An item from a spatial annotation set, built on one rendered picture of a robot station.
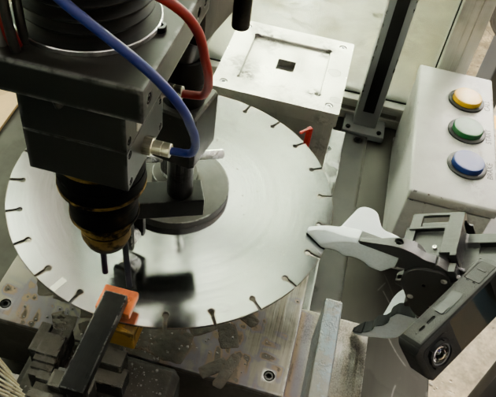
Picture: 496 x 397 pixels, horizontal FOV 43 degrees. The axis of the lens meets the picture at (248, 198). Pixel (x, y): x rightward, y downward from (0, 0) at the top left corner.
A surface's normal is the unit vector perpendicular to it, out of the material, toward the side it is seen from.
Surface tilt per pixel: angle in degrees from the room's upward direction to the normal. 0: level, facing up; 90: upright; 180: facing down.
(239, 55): 0
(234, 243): 0
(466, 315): 62
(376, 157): 0
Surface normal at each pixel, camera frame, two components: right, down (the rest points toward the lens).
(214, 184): 0.20, -0.67
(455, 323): 0.50, 0.26
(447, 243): -0.39, -0.77
